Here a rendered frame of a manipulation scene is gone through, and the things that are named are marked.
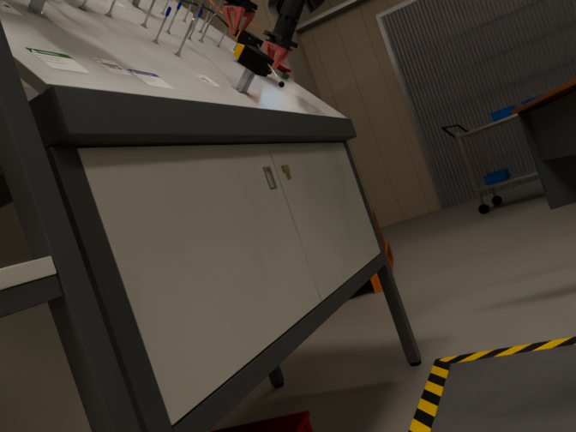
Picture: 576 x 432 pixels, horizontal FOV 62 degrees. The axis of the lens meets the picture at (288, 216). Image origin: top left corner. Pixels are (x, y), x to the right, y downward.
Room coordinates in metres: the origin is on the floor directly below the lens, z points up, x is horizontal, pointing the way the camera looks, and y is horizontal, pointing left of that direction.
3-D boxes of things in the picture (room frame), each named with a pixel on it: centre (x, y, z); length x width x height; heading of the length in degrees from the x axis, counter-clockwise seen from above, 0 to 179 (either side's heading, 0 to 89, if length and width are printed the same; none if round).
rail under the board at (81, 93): (1.13, -0.02, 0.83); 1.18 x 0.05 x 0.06; 153
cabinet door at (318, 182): (1.38, -0.13, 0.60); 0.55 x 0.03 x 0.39; 153
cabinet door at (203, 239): (0.89, 0.12, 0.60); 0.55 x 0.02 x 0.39; 153
